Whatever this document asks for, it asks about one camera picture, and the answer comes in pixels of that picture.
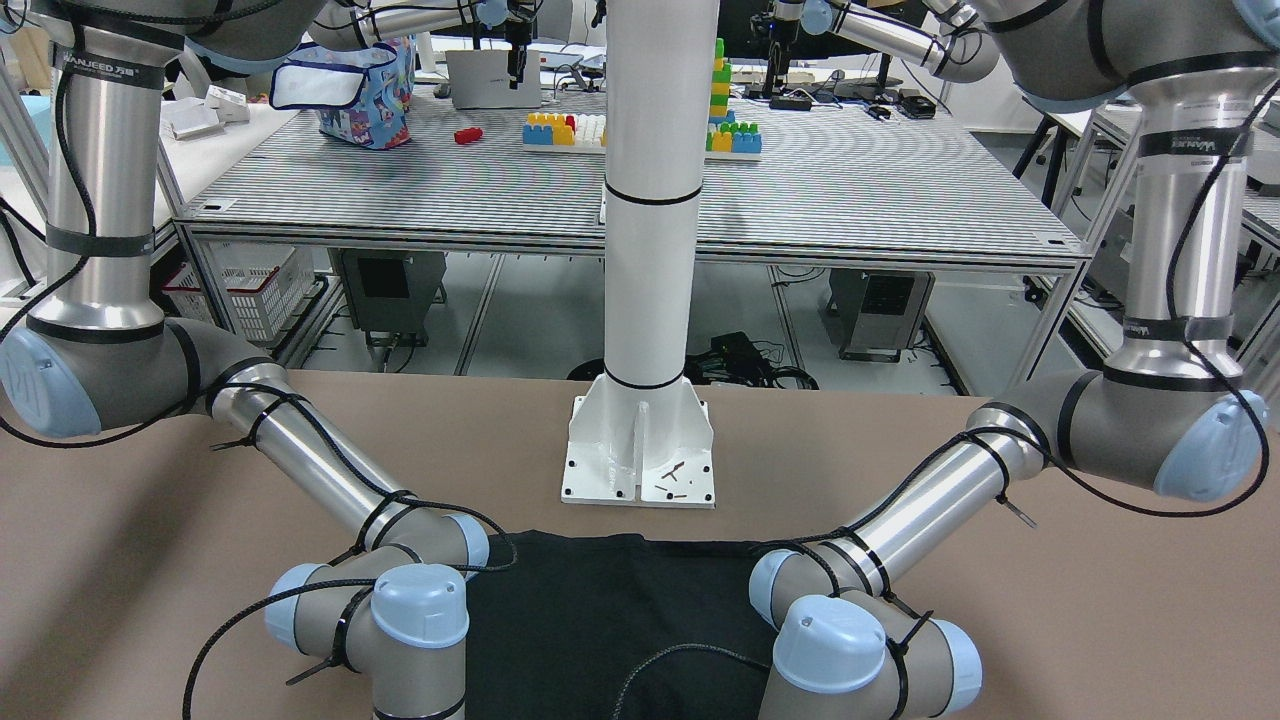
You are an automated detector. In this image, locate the stacked toy block tower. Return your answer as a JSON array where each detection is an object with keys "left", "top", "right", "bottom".
[{"left": 705, "top": 37, "right": 763, "bottom": 161}]

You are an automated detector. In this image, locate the black cable bundle on floor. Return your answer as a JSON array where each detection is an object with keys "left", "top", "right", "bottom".
[{"left": 568, "top": 331, "right": 820, "bottom": 391}]

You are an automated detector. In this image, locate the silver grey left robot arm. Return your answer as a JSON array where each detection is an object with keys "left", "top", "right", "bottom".
[{"left": 750, "top": 1, "right": 1277, "bottom": 719}]

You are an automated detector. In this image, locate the colourful patterned bag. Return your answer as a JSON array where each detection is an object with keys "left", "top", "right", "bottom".
[{"left": 269, "top": 36, "right": 416, "bottom": 150}]

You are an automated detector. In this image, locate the red toy block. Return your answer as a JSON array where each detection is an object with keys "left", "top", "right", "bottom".
[{"left": 453, "top": 127, "right": 485, "bottom": 146}]

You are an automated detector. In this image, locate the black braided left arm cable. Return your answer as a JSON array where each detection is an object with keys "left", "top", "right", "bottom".
[{"left": 611, "top": 76, "right": 1280, "bottom": 720}]

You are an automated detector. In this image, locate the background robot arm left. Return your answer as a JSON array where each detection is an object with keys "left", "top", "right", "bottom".
[{"left": 307, "top": 1, "right": 539, "bottom": 88}]

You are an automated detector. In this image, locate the white plastic basket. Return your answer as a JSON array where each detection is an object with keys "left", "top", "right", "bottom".
[{"left": 215, "top": 243, "right": 314, "bottom": 345}]

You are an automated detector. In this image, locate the black printed t-shirt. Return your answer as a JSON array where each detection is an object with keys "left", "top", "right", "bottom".
[{"left": 465, "top": 530, "right": 776, "bottom": 719}]

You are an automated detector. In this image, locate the grey computer box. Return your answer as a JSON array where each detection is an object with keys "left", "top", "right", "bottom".
[
  {"left": 328, "top": 249, "right": 445, "bottom": 347},
  {"left": 826, "top": 268, "right": 934, "bottom": 363}
]

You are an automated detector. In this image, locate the silver laptop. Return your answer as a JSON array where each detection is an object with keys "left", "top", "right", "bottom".
[{"left": 445, "top": 49, "right": 541, "bottom": 110}]

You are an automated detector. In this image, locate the toy block set on tray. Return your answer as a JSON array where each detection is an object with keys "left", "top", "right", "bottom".
[{"left": 521, "top": 111, "right": 607, "bottom": 154}]

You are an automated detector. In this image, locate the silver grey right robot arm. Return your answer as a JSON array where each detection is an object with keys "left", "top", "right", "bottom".
[{"left": 3, "top": 1, "right": 489, "bottom": 719}]

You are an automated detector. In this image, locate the white central mounting column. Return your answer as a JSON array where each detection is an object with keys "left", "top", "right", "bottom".
[{"left": 561, "top": 1, "right": 719, "bottom": 509}]

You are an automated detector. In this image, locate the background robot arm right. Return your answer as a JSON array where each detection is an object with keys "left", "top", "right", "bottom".
[{"left": 762, "top": 1, "right": 1000, "bottom": 97}]

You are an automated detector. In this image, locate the striped aluminium workbench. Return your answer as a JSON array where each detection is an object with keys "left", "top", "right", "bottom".
[{"left": 174, "top": 97, "right": 1092, "bottom": 382}]

